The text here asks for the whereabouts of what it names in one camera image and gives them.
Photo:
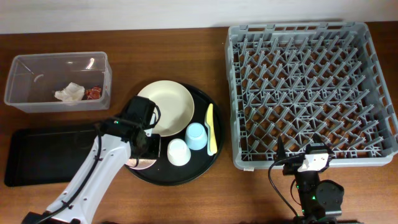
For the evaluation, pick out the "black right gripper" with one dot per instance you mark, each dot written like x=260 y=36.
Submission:
x=291 y=165

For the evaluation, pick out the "grey dishwasher rack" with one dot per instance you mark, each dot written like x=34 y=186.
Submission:
x=290 y=81

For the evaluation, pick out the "small pink bowl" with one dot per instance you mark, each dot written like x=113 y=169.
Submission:
x=140 y=164

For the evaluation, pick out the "light blue cup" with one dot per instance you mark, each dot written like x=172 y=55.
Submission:
x=195 y=136

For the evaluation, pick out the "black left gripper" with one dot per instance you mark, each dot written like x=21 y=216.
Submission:
x=154 y=150

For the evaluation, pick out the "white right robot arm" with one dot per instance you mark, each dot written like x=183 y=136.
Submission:
x=320 y=200

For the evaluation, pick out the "red snack wrapper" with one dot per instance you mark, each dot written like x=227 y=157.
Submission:
x=93 y=93

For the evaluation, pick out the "large cream bowl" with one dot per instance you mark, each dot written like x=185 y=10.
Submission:
x=176 y=106

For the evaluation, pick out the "yellow plastic spoon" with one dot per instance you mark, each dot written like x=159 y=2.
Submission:
x=211 y=139

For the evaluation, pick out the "white cup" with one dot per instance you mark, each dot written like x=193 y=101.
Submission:
x=178 y=152

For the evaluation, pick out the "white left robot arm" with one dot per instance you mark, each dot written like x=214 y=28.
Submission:
x=80 y=199

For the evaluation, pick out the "rectangular black tray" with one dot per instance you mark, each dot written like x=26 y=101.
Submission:
x=47 y=155

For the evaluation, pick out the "clear plastic waste bin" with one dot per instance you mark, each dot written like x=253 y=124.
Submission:
x=33 y=80

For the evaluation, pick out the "crumpled white tissue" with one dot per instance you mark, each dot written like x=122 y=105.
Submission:
x=72 y=92

